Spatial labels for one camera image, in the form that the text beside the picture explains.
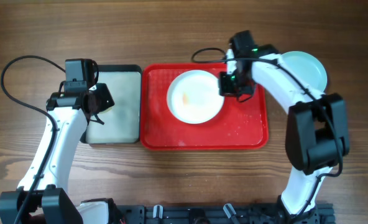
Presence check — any white plate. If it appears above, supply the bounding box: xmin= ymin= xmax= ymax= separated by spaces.
xmin=167 ymin=70 xmax=224 ymax=124

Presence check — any mint green plate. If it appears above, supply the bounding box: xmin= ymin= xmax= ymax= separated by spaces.
xmin=282 ymin=51 xmax=328 ymax=92

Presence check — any green yellow sponge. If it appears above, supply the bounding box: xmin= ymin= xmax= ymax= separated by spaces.
xmin=99 ymin=106 xmax=113 ymax=114

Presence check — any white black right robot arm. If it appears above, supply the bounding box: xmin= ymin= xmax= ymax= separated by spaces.
xmin=219 ymin=30 xmax=349 ymax=218

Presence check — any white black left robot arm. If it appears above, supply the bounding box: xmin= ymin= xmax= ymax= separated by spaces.
xmin=0 ymin=58 xmax=114 ymax=223

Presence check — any black tray with soapy water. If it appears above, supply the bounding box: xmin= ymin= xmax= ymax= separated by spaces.
xmin=80 ymin=65 xmax=142 ymax=144

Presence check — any red plastic tray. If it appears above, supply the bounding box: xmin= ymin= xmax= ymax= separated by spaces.
xmin=139 ymin=63 xmax=269 ymax=151

